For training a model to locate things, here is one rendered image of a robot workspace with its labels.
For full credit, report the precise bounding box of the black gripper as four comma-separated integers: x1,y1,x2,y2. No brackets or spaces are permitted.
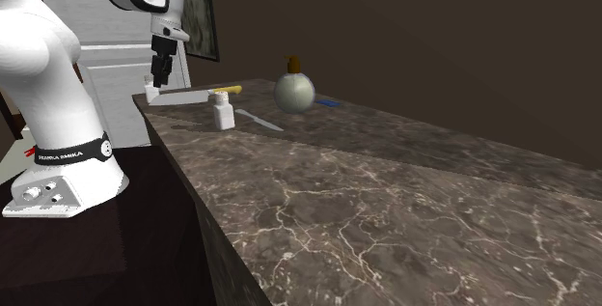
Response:
150,35,178,89

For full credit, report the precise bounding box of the white shaker bottle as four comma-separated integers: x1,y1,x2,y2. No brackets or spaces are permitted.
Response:
212,91,236,131
143,73,161,105

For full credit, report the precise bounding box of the grey table knife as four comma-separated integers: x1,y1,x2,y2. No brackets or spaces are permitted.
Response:
233,108,286,133

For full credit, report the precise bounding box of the round pale green soap dispenser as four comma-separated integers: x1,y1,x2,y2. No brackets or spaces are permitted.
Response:
273,54,316,115

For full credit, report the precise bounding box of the dark robot stand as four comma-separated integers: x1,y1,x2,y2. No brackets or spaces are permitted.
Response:
0,146,218,306

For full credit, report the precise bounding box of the yellow handled cleaver knife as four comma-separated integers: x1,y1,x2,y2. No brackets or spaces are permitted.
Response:
149,85,244,107

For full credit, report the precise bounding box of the dark framed wall picture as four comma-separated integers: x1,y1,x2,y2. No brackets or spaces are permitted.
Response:
178,0,221,64

